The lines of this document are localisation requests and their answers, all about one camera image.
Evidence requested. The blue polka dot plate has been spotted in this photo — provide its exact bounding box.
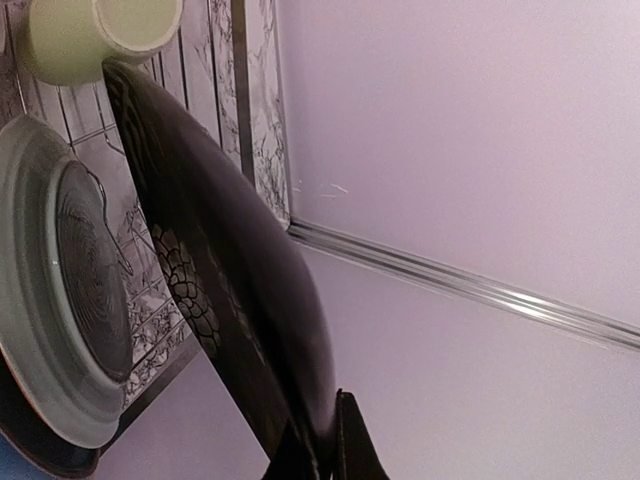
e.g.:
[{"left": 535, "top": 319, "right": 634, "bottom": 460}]
[{"left": 1, "top": 357, "right": 101, "bottom": 479}]

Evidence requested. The pale green mug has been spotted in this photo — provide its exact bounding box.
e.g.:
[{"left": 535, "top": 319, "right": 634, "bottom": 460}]
[{"left": 17, "top": 0, "right": 184, "bottom": 86}]

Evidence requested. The light green round plate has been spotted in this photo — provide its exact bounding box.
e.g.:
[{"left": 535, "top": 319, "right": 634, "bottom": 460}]
[{"left": 1, "top": 114, "right": 132, "bottom": 449}]

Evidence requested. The black floral square plate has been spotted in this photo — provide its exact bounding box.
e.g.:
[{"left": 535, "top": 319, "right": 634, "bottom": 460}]
[{"left": 102, "top": 59, "right": 337, "bottom": 463}]

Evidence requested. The right aluminium frame post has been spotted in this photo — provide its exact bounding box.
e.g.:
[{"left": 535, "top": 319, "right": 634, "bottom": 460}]
[{"left": 287, "top": 219, "right": 639, "bottom": 351}]

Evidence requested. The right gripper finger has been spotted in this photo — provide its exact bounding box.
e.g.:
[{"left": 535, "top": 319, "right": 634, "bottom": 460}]
[{"left": 259, "top": 389, "right": 392, "bottom": 480}]

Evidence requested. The metal wire dish rack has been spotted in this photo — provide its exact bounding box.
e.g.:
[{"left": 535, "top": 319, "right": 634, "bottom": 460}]
[{"left": 0, "top": 0, "right": 294, "bottom": 416}]

